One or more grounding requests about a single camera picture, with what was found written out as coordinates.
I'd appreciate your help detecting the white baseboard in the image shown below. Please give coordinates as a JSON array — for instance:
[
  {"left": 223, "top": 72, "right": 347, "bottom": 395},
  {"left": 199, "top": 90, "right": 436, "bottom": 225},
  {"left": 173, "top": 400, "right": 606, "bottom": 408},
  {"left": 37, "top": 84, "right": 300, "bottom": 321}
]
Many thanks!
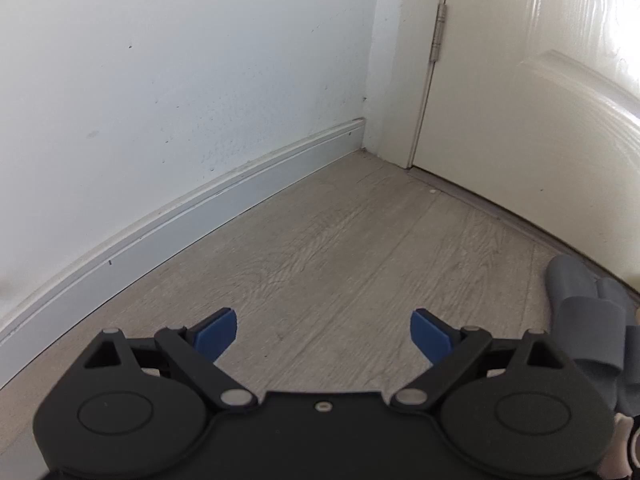
[{"left": 0, "top": 117, "right": 367, "bottom": 361}]

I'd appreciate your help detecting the white panelled door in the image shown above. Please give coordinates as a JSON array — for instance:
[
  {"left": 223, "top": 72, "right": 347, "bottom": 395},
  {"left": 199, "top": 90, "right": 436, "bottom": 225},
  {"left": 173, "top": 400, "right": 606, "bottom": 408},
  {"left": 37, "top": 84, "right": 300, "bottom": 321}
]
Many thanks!
[{"left": 407, "top": 0, "right": 640, "bottom": 291}]

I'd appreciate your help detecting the white door frame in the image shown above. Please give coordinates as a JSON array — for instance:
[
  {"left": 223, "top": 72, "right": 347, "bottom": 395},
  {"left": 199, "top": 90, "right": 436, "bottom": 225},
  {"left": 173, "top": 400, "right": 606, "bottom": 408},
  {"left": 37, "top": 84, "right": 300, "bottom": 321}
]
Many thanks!
[{"left": 362, "top": 0, "right": 453, "bottom": 170}]

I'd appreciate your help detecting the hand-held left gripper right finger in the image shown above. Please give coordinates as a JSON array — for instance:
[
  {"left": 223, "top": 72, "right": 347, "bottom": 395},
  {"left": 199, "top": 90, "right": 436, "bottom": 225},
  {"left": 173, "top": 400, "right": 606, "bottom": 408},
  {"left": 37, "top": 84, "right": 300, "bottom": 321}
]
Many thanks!
[{"left": 390, "top": 308, "right": 567, "bottom": 411}]

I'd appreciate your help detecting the metal door hinge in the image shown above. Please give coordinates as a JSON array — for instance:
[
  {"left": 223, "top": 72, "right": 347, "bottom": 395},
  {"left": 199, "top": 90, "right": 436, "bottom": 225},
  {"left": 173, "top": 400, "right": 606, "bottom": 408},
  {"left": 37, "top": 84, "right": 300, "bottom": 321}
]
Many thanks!
[{"left": 431, "top": 4, "right": 449, "bottom": 63}]

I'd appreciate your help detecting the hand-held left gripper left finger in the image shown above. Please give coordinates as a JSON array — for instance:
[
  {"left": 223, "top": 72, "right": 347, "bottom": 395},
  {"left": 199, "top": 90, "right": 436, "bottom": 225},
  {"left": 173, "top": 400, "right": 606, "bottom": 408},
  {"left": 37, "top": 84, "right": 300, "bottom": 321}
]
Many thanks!
[{"left": 81, "top": 307, "right": 260, "bottom": 414}]

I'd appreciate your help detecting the grey slide sandal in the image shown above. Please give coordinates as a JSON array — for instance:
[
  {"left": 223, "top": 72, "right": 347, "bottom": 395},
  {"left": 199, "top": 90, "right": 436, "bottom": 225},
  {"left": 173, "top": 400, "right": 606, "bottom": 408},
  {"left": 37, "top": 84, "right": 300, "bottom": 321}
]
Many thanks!
[
  {"left": 545, "top": 255, "right": 626, "bottom": 376},
  {"left": 595, "top": 277, "right": 640, "bottom": 416}
]

